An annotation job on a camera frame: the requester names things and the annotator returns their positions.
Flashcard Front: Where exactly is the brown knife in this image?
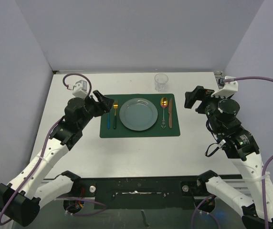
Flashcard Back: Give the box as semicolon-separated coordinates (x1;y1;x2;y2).
168;98;173;129

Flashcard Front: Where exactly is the gold spoon green handle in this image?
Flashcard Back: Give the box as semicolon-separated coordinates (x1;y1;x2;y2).
160;97;168;129

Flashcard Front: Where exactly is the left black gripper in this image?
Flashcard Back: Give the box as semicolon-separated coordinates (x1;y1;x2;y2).
78;90;114;129

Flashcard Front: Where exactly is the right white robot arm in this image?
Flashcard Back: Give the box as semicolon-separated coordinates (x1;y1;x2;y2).
184;86;273;229

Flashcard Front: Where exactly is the gold fork green handle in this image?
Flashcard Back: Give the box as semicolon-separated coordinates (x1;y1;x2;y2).
113;100;118;129

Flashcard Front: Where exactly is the dark green placemat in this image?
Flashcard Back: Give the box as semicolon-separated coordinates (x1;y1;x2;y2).
100;94;180;138

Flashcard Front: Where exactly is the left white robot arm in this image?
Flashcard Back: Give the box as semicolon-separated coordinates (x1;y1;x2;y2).
0;90;114;227

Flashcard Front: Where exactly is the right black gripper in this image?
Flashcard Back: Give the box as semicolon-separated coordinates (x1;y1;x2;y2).
185;85;229;135

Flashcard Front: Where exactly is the blue metallic fork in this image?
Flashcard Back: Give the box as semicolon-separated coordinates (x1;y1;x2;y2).
107;112;110;129

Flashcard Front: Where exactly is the grey-blue round plate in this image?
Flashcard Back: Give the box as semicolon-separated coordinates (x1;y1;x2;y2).
119;98;158;131

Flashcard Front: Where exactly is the clear drinking glass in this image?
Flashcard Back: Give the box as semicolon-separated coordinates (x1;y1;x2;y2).
154;73;168;92

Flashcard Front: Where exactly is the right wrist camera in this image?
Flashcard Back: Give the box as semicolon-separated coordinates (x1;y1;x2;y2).
211;76;238;99

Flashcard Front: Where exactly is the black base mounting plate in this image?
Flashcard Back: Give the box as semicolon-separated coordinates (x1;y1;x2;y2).
63;176;209;209

